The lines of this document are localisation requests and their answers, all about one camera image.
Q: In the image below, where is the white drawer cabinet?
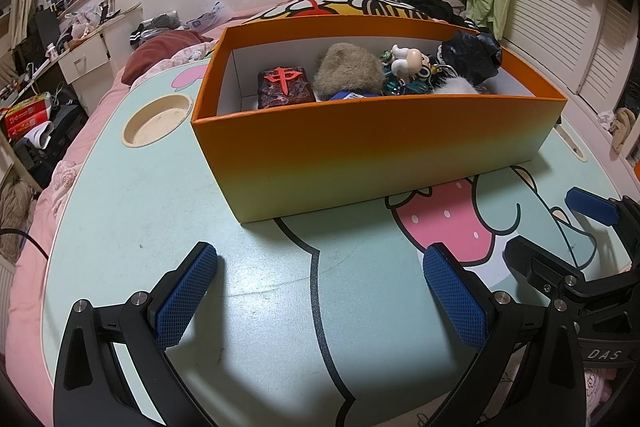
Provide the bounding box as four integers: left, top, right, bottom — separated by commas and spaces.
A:
57, 2, 143, 118

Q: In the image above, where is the dark red pillow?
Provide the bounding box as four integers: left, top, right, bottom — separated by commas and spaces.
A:
121, 32, 213, 85

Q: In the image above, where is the white fur pompom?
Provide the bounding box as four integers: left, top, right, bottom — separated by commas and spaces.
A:
431, 76, 488, 95

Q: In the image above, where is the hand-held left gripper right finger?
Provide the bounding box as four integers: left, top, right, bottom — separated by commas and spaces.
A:
422, 243, 586, 427

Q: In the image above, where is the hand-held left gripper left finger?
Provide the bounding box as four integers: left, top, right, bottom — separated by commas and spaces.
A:
52, 242, 218, 427

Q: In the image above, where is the black lace trimmed cloth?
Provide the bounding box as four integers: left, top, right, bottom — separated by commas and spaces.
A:
434, 31, 503, 84

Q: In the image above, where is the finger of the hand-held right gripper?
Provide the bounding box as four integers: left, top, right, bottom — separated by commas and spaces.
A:
565, 187, 640, 268
504, 236, 585, 304

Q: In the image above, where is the white cartoon figurine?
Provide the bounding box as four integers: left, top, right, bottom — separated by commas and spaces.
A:
389, 44, 436, 82

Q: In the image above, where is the brown furry plush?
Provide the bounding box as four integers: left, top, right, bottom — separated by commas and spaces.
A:
313, 43, 386, 102

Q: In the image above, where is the mint green cartoon desktop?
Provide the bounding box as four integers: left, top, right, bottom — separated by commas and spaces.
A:
42, 57, 640, 427

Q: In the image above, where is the red cardboard box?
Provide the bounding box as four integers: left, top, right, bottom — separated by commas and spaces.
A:
2, 92, 53, 140

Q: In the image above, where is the clear plastic bag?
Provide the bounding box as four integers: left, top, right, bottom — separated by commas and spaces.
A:
190, 1, 236, 30

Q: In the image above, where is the white slipper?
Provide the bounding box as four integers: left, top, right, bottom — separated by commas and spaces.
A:
20, 122, 53, 148

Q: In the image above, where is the teal toy car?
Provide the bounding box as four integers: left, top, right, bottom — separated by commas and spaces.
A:
381, 51, 432, 96

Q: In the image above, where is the dark red mahjong tile plush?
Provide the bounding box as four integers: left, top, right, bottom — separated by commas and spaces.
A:
257, 66, 317, 110

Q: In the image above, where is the black floor cable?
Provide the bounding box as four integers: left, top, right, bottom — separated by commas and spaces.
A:
0, 227, 48, 263

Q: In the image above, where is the orange cardboard box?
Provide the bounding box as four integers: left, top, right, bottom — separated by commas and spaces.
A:
191, 18, 569, 224

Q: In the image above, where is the blue device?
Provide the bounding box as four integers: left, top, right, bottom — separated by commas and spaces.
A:
327, 89, 383, 102

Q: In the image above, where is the black white striped sock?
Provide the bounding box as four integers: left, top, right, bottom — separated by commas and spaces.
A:
131, 12, 181, 50

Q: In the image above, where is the white plastic bag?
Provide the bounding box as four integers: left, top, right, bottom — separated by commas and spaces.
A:
65, 4, 108, 38

